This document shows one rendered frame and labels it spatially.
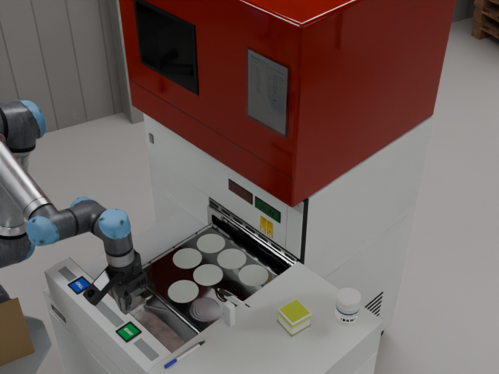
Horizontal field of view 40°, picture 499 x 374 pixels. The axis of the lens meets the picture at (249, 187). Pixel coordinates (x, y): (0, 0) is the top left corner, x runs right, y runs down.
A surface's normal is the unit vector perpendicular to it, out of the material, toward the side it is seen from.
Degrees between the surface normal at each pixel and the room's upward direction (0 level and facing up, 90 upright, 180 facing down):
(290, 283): 0
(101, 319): 0
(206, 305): 0
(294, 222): 90
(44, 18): 90
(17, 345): 90
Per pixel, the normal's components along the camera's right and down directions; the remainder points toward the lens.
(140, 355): 0.00, -0.78
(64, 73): 0.47, 0.55
